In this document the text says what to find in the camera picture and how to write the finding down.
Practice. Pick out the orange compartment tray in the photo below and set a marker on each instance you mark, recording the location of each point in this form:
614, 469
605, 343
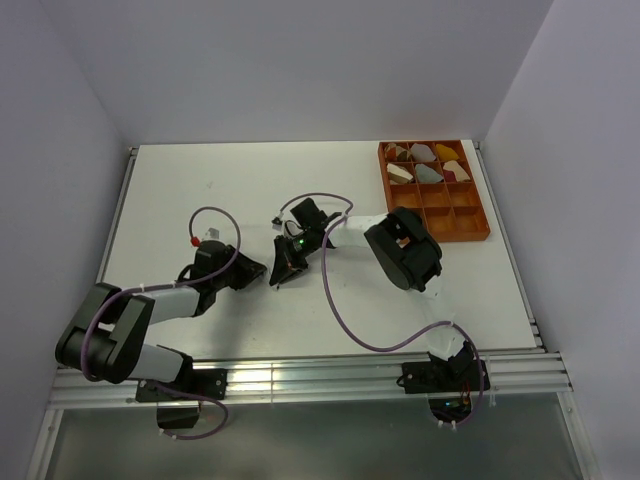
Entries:
451, 212

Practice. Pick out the brown orange rolled sock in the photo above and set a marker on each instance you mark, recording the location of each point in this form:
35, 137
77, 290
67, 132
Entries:
394, 152

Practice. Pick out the white brown rolled sock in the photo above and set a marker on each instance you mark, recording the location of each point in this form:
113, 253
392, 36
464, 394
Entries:
399, 175

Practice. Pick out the aluminium front rail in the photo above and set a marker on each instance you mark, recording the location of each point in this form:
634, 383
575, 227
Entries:
350, 378

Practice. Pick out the pink maroon rolled sock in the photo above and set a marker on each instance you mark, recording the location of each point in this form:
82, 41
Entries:
453, 172

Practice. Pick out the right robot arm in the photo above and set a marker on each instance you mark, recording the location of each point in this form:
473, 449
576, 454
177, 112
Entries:
408, 255

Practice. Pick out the yellow rolled sock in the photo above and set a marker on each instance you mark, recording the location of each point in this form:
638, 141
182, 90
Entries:
446, 153

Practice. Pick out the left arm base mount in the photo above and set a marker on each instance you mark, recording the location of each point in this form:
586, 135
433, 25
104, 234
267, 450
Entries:
196, 385

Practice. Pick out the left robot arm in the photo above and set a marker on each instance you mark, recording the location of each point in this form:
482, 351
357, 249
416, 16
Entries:
106, 337

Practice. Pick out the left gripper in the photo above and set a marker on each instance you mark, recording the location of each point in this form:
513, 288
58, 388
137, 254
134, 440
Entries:
248, 271

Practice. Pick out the grey teal rolled sock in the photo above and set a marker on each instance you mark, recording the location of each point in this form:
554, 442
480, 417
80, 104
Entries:
425, 174

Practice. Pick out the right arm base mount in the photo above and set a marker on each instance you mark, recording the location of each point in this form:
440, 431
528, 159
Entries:
430, 377

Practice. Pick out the grey white rolled sock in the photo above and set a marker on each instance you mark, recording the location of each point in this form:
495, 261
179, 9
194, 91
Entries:
422, 153

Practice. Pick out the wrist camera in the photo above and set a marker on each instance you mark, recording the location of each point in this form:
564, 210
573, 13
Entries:
286, 227
211, 234

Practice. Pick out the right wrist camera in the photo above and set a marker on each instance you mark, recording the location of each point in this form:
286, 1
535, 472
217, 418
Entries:
286, 227

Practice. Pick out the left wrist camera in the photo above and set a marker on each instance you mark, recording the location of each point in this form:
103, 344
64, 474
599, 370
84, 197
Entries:
211, 234

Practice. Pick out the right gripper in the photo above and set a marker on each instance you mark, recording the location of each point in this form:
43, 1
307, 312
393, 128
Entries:
287, 264

